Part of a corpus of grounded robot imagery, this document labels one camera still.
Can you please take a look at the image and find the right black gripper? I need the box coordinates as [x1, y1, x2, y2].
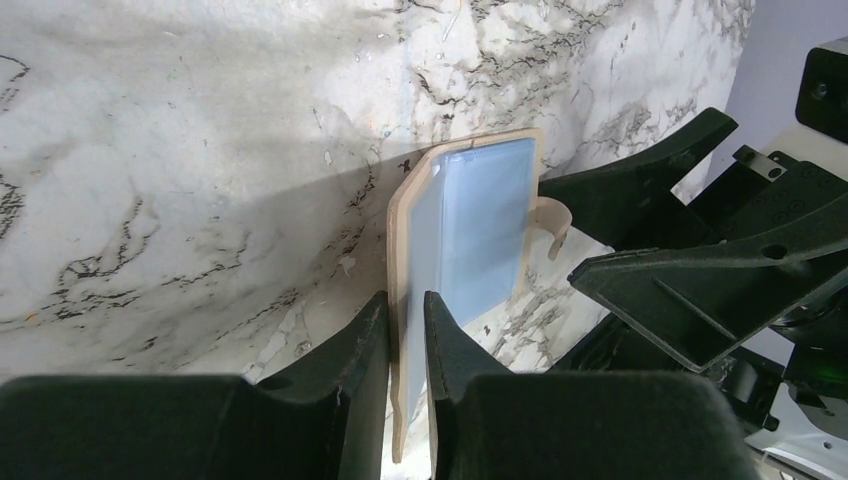
[539, 107, 847, 438]

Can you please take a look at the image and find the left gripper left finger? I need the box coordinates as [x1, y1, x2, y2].
[1, 291, 390, 479]

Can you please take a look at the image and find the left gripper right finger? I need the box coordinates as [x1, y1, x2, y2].
[423, 292, 758, 479]

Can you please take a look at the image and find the light blue card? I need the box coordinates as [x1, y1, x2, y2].
[405, 137, 537, 422]

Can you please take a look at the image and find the beige leather card holder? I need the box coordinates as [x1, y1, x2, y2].
[386, 127, 574, 465]

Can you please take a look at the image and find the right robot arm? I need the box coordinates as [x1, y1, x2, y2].
[539, 108, 847, 479]

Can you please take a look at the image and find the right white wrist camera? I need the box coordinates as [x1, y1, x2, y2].
[766, 37, 847, 179]

